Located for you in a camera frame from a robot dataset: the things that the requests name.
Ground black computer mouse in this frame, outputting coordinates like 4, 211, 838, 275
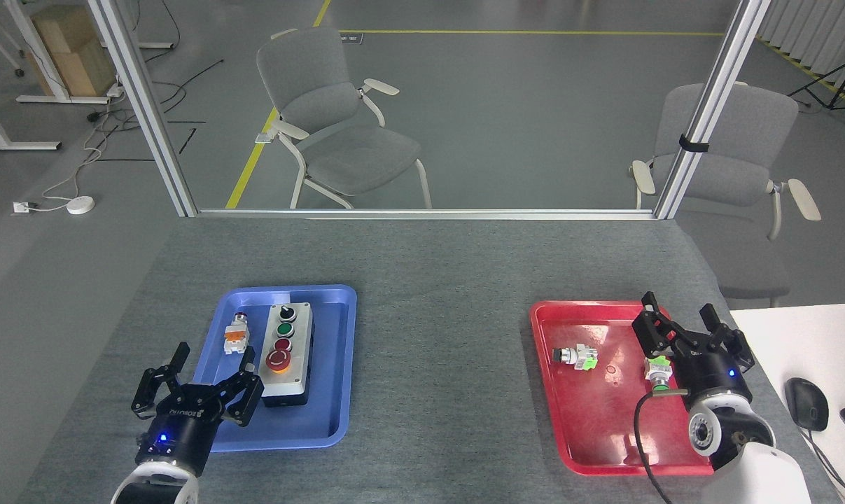
784, 377, 830, 433

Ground cardboard box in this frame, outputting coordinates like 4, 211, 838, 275
28, 5, 119, 98

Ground silver aluminium rail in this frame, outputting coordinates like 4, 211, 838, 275
196, 208, 658, 221

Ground black switch with green block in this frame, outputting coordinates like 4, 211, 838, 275
552, 344, 600, 372

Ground white desk frame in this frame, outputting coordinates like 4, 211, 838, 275
0, 0, 112, 152

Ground white floor cable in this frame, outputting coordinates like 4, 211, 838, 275
29, 105, 118, 211

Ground white control box with buttons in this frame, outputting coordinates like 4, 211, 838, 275
260, 302, 316, 409

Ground grey chair with white armrests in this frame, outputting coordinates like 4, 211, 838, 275
629, 81, 823, 309
255, 26, 434, 210

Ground black mouse cable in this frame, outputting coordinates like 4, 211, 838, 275
800, 427, 845, 504

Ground silver aluminium post with strap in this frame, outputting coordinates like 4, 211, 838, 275
654, 0, 774, 221

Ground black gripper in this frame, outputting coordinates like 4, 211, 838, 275
631, 291, 756, 411
131, 342, 265, 477

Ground black floor cable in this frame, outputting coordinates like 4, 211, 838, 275
86, 59, 226, 151

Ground green push button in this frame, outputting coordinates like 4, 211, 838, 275
644, 354, 674, 397

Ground push button with orange block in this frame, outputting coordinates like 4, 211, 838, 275
223, 312, 251, 356

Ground white side table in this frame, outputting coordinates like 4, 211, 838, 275
729, 302, 845, 504

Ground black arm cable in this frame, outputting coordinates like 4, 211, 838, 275
633, 389, 690, 504

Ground red plastic tray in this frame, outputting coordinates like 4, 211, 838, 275
529, 300, 736, 477

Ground blue plastic tray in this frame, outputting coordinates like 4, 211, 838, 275
175, 283, 358, 452

